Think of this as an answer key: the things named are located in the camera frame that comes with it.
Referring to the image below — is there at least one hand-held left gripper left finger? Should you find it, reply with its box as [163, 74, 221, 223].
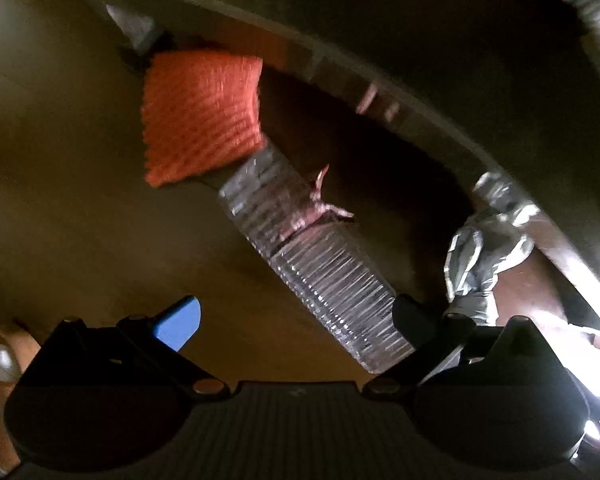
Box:
[42, 295, 232, 402]

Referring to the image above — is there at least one orange-brown object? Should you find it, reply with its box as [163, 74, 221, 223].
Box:
[0, 317, 48, 473]

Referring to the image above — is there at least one clear ribbed plastic bottle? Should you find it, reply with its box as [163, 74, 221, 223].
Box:
[216, 144, 417, 375]

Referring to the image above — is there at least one grey crumpled plastic bag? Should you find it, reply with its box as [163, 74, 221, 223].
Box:
[441, 171, 537, 328]

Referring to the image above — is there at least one orange mesh bag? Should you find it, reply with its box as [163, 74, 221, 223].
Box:
[141, 49, 270, 189]

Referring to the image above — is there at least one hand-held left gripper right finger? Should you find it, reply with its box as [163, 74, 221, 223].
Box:
[361, 294, 533, 402]

